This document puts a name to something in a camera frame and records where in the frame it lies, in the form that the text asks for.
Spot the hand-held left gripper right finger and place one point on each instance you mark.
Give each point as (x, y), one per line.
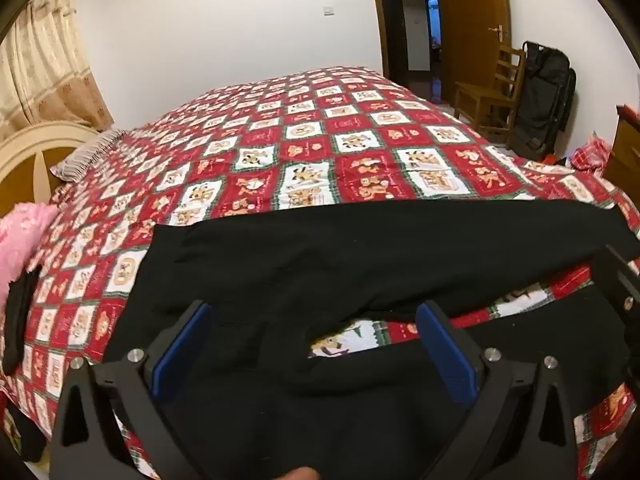
(447, 355)

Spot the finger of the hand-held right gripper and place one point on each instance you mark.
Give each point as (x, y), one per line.
(617, 277)

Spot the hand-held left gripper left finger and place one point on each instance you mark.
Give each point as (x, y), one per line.
(182, 355)

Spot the black pants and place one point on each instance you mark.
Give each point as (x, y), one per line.
(350, 260)

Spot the person's left hand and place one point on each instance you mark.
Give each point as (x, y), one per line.
(300, 475)

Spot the red printed bag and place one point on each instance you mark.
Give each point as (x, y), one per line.
(592, 155)

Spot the wooden cabinet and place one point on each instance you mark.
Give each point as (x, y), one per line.
(627, 150)

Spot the small black cloth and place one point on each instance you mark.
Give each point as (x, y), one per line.
(17, 320)

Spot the black bag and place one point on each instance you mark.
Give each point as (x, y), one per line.
(542, 95)

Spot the pink plush blanket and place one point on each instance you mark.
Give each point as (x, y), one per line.
(20, 240)

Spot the striped pillow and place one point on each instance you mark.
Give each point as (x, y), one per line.
(85, 157)

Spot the wooden chair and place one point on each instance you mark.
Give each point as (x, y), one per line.
(480, 92)

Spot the cream wooden bed headboard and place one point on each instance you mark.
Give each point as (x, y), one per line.
(15, 160)

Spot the red printed blanket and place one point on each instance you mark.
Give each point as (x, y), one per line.
(320, 125)

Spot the wooden door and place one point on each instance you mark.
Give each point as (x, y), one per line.
(470, 35)

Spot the beige patterned curtain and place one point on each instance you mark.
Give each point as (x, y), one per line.
(45, 60)

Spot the wooden door frame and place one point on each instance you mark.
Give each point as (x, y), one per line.
(381, 35)

